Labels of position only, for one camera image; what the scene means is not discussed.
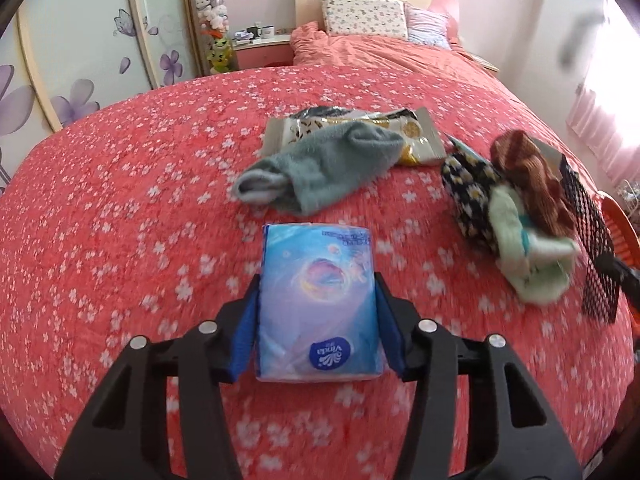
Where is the black floral sock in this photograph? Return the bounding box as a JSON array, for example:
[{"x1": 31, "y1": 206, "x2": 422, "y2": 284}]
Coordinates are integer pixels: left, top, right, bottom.
[{"x1": 440, "y1": 152, "x2": 503, "y2": 251}]

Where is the clear tube of plush toys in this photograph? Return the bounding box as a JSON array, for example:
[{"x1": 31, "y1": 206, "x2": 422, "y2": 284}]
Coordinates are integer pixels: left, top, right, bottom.
[{"x1": 191, "y1": 0, "x2": 236, "y2": 76}]

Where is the floral print pillow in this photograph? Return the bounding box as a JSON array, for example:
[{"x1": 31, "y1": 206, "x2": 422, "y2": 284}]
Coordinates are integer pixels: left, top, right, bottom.
[{"x1": 320, "y1": 0, "x2": 410, "y2": 40}]

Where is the orange plastic basket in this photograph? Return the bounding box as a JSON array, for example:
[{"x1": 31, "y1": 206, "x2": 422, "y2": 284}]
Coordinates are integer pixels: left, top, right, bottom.
[{"x1": 597, "y1": 195, "x2": 640, "y2": 321}]

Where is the grey fuzzy sock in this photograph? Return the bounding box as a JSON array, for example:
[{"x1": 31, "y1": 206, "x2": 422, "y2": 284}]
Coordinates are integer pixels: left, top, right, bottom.
[{"x1": 231, "y1": 119, "x2": 406, "y2": 216}]

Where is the green plush toy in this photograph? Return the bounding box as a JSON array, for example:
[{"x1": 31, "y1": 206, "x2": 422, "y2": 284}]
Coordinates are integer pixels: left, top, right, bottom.
[{"x1": 206, "y1": 30, "x2": 236, "y2": 73}]

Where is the wooden bedside table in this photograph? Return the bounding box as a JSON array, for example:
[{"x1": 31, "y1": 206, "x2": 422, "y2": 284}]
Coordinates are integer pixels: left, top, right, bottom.
[{"x1": 470, "y1": 52, "x2": 501, "y2": 73}]

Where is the red floral bedspread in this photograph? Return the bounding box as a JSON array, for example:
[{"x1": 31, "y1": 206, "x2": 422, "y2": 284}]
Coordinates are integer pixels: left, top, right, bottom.
[{"x1": 0, "y1": 62, "x2": 636, "y2": 480}]

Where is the orange quilt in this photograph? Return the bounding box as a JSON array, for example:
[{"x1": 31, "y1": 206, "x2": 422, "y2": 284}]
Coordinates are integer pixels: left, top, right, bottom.
[{"x1": 290, "y1": 21, "x2": 501, "y2": 78}]

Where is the black mesh basket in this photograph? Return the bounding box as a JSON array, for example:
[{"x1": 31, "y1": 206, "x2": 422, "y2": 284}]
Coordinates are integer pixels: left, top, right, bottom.
[{"x1": 560, "y1": 155, "x2": 623, "y2": 325}]

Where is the silver snack wrapper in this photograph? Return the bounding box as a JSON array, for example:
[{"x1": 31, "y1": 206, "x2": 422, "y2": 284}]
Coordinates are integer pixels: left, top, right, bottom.
[{"x1": 260, "y1": 106, "x2": 448, "y2": 167}]

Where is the dark cloth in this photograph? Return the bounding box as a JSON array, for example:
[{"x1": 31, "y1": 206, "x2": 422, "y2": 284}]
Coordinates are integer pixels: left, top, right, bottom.
[{"x1": 292, "y1": 105, "x2": 353, "y2": 121}]

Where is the blue striped thin packet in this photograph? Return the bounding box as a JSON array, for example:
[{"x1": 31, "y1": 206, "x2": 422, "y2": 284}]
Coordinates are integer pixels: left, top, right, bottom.
[{"x1": 446, "y1": 134, "x2": 481, "y2": 161}]

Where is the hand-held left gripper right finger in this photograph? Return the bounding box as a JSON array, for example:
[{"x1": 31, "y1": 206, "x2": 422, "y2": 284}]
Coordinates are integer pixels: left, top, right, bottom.
[{"x1": 372, "y1": 271, "x2": 583, "y2": 480}]

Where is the wardrobe with purple flowers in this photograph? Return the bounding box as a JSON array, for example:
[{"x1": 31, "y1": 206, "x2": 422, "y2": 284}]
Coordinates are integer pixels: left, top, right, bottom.
[{"x1": 0, "y1": 0, "x2": 201, "y2": 196}]

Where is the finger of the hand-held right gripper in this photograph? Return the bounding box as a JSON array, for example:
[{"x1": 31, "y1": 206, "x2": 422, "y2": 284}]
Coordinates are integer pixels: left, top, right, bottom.
[{"x1": 597, "y1": 252, "x2": 640, "y2": 306}]

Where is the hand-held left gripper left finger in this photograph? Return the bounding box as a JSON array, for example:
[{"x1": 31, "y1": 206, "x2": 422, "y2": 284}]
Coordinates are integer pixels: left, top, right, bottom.
[{"x1": 54, "y1": 274, "x2": 263, "y2": 480}]

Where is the light green sock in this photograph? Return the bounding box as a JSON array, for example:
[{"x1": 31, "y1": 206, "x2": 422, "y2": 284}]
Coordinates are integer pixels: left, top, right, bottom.
[{"x1": 487, "y1": 190, "x2": 583, "y2": 306}]

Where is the blue tissue packet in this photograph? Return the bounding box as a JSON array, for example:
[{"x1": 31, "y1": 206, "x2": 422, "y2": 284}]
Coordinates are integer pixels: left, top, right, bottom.
[{"x1": 255, "y1": 222, "x2": 392, "y2": 383}]

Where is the pink nightstand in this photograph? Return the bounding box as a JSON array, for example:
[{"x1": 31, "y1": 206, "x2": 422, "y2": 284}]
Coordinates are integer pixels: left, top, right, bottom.
[{"x1": 231, "y1": 35, "x2": 296, "y2": 71}]

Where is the pink striped pillow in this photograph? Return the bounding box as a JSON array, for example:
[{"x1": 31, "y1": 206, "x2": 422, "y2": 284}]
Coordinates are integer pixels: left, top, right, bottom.
[{"x1": 405, "y1": 5, "x2": 453, "y2": 51}]

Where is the pink curtain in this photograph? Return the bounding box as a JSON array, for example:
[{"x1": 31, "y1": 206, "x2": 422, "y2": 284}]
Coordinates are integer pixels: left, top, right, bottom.
[{"x1": 565, "y1": 50, "x2": 640, "y2": 191}]

